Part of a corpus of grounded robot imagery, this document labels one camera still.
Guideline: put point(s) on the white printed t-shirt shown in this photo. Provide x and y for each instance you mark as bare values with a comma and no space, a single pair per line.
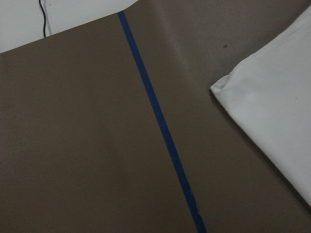
268,95

